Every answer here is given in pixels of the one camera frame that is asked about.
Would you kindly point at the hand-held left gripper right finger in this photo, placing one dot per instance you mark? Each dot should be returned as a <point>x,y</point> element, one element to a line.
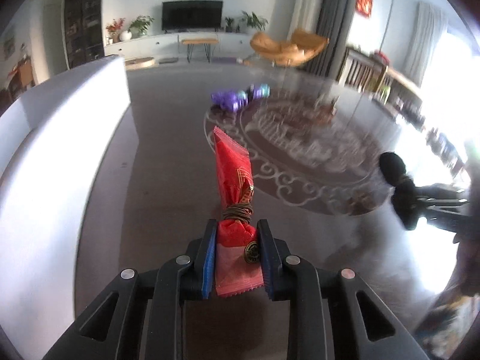
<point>267,270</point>

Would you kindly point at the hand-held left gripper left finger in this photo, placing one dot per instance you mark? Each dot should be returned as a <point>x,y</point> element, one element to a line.
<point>209,270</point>

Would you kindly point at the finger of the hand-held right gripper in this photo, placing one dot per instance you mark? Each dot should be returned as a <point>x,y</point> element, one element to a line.
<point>442,194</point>
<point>450,223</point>

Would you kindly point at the black knitted cloth bundle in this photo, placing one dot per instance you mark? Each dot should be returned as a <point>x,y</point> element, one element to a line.
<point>392,163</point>

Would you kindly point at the brown rubber band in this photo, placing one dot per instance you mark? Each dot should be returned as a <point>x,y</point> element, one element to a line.
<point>236,213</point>

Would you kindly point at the red envelope bundle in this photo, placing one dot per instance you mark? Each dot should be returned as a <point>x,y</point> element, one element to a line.
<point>230,165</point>

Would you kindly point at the white storage box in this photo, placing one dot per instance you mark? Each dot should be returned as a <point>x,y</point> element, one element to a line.
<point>56,157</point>

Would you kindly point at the dark patterned desktop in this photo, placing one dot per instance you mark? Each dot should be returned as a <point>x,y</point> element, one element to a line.
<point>168,157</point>

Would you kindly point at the wooden chair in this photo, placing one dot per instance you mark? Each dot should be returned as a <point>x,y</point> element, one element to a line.
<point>360,71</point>

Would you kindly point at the white sheer curtain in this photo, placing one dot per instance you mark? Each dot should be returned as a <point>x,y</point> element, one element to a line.
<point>423,45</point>

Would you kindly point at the red object on side table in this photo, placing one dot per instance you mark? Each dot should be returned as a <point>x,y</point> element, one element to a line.
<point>382,56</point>

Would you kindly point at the purple object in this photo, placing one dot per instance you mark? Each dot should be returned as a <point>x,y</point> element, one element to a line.
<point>225,99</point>

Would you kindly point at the teal object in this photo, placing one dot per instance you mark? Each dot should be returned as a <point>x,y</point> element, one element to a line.
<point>260,90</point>

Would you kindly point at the grey curtain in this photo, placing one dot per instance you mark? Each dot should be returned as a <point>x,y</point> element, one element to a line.
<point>333,15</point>

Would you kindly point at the purple floor mat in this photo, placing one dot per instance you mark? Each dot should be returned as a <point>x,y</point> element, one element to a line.
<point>225,59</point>

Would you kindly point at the black floor scale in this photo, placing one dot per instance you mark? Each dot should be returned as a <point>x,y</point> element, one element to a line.
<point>168,60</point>

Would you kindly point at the round beige floor mat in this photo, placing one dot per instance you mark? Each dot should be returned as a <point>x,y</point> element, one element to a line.
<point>140,62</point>

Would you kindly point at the orange lounge chair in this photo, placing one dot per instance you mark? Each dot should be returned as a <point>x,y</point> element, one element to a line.
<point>277,47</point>

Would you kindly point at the wooden bench with metal legs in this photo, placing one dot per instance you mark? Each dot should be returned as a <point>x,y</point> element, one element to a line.
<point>198,40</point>

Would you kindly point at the white low cabinet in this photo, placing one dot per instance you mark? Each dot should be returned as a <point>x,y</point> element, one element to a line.
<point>150,43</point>

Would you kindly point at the white covered air conditioner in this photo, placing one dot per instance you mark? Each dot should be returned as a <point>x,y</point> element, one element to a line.
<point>305,3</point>

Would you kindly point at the small potted plant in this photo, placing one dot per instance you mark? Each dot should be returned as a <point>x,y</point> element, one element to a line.
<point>228,22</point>

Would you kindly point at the white round vase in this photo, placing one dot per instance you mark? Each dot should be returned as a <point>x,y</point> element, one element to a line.
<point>125,35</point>

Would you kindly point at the large leafy potted plant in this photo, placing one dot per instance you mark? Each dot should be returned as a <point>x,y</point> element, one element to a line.
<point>255,20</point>

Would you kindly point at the green potted plant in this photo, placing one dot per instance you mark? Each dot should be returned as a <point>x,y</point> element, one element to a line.
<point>141,24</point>

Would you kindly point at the black television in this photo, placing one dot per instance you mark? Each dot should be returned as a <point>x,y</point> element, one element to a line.
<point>191,15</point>

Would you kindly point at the red flower arrangement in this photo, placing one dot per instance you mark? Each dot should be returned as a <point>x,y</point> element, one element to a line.
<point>114,26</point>

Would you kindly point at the small wooden cabinet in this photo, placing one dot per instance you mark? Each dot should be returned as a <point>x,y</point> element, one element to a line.
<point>24,75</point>

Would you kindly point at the dark display cabinet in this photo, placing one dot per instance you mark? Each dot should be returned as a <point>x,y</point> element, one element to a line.
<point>84,18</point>

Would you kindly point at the red wall hanging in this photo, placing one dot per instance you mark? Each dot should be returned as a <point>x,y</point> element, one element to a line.
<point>364,3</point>

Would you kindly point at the framed wall painting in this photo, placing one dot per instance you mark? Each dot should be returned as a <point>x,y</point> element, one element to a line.
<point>9,45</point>

